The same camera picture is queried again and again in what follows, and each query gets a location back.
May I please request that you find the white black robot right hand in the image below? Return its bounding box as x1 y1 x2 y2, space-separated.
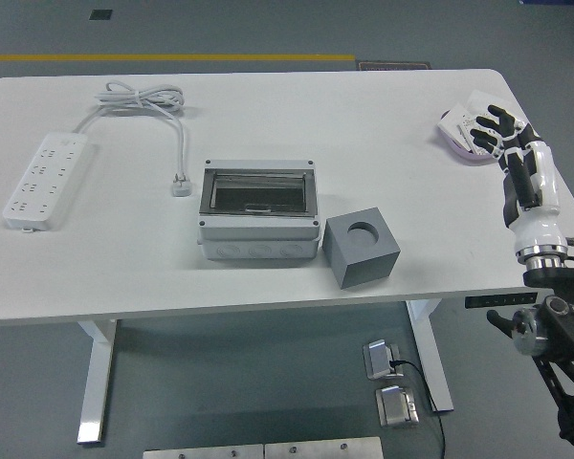
468 103 566 254

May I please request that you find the silver floor socket box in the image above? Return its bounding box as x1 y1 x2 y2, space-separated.
375 385 420 429
362 339 406 382

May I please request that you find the white power strip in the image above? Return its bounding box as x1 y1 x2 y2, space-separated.
2 132 97 234

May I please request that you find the white table leg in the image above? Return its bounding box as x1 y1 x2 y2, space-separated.
76 318 119 446
405 299 455 413

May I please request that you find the clear plastic packet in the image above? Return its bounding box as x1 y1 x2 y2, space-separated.
463 89 518 125

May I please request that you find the purple plastic tray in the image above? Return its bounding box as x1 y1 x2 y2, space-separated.
433 109 501 167

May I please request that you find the yellow floor tape line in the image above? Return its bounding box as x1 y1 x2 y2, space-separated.
0 53 356 62

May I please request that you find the white power cord with plug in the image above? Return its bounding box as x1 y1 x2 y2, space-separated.
71 79 196 198

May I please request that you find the black floor cable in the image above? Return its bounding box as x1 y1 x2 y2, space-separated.
389 358 447 459

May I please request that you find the grey metal plate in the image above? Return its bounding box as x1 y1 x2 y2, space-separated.
142 443 265 459
263 436 384 459

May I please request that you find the white printed socket panel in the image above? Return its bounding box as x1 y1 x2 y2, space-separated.
457 114 497 157

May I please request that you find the grey junction box clear lid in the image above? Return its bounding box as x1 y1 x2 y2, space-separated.
196 159 322 262

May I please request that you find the black table control panel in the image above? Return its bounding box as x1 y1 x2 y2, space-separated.
464 291 540 310

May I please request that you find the grey cube block round recess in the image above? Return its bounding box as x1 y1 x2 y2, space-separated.
320 207 402 291

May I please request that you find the brown floor plate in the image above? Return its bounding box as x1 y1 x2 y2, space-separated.
356 59 432 73

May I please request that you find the small white carton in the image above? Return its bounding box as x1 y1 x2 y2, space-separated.
437 105 470 141

